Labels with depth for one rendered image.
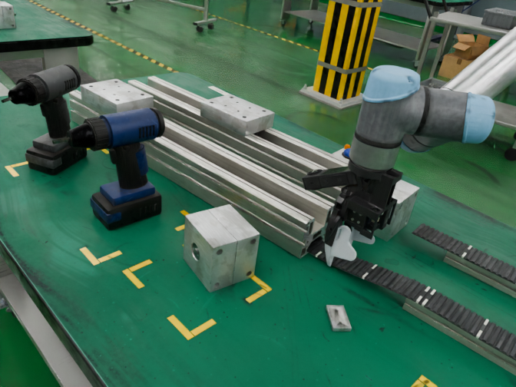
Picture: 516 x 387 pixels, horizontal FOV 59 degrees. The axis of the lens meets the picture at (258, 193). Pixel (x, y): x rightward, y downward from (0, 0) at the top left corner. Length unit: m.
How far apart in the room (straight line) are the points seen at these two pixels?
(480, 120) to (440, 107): 0.06
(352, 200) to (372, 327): 0.21
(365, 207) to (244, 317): 0.26
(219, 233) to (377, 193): 0.27
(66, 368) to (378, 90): 1.10
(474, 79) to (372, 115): 0.25
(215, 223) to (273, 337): 0.21
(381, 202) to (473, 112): 0.19
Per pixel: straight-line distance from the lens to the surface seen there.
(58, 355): 1.46
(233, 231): 0.76
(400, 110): 0.71
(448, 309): 0.83
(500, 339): 0.82
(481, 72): 0.91
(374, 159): 0.73
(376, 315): 0.81
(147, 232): 0.91
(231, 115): 1.14
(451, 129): 0.74
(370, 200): 0.78
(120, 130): 0.84
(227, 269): 0.77
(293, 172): 1.06
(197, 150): 1.09
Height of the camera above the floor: 1.32
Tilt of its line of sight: 31 degrees down
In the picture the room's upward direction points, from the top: 8 degrees clockwise
